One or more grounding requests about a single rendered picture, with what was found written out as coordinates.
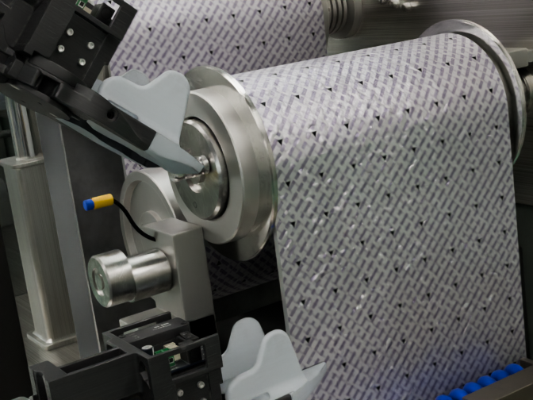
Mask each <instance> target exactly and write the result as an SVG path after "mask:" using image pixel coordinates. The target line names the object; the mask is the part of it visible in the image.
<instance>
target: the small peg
mask: <svg viewBox="0 0 533 400"><path fill-rule="evenodd" d="M194 158H195V157H194ZM195 159H196V160H198V161H199V162H200V163H201V164H202V165H203V166H204V167H203V168H202V170H201V172H200V173H199V174H171V173H170V172H167V173H168V176H169V178H170V179H171V180H172V181H173V182H175V183H176V182H179V181H182V180H186V179H190V178H195V177H198V176H200V175H207V174H208V173H209V162H208V160H207V159H206V157H205V156H197V157H196V158H195Z"/></svg>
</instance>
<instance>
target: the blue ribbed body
mask: <svg viewBox="0 0 533 400"><path fill-rule="evenodd" d="M521 370H523V368H522V367H521V366H520V365H518V364H516V363H510V364H509V365H507V366H506V367H505V369H504V370H501V369H499V370H495V371H494V372H493V373H492V374H491V375H490V376H488V375H484V376H482V377H480V378H479V379H478V381H477V382H476V383H475V382H469V383H466V384H465V385H464V387H463V388H462V389H460V388H455V389H453V390H451V392H450V393H449V394H448V396H447V395H445V394H441V395H439V396H437V397H436V398H435V400H462V397H464V396H466V395H468V394H470V393H473V392H474V391H476V390H479V389H481V388H483V387H486V386H488V385H490V384H492V383H495V382H496V381H499V380H501V379H503V378H505V377H508V376H510V375H512V374H514V373H516V372H518V371H521Z"/></svg>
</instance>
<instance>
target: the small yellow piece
mask: <svg viewBox="0 0 533 400"><path fill-rule="evenodd" d="M112 204H115V205H117V206H118V207H119V208H120V209H121V210H122V211H123V213H124V214H125V216H126V217H127V218H128V221H129V222H130V224H131V225H132V227H133V228H134V229H135V230H136V231H137V232H138V233H139V234H140V235H141V236H143V237H145V238H147V239H149V240H152V241H154V242H155V238H154V237H152V236H150V235H148V234H146V233H145V232H144V231H142V230H141V229H140V228H139V227H138V226H137V225H136V223H135V222H134V220H133V219H132V217H131V215H130V214H129V212H128V211H127V210H126V208H125V207H124V206H123V205H122V204H121V203H120V202H119V201H117V200H116V199H114V198H113V196H112V195H111V194H105V195H102V196H98V197H95V198H92V199H87V200H84V201H83V207H84V210H86V211H88V210H96V209H99V208H102V207H106V206H111V205H112Z"/></svg>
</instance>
